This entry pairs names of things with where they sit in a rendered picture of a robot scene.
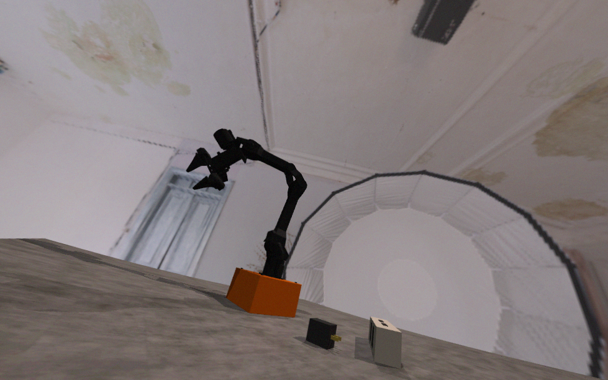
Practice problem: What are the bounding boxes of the black two-prong plug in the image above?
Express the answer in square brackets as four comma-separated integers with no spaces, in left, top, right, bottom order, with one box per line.
[306,318,342,350]

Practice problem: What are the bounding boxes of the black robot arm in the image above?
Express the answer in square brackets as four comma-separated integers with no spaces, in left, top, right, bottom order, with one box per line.
[214,129,307,280]

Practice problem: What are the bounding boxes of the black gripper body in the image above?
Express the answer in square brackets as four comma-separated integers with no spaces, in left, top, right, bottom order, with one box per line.
[196,147,231,190]

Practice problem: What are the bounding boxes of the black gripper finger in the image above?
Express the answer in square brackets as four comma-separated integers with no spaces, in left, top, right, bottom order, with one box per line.
[193,176,216,190]
[186,153,206,172]

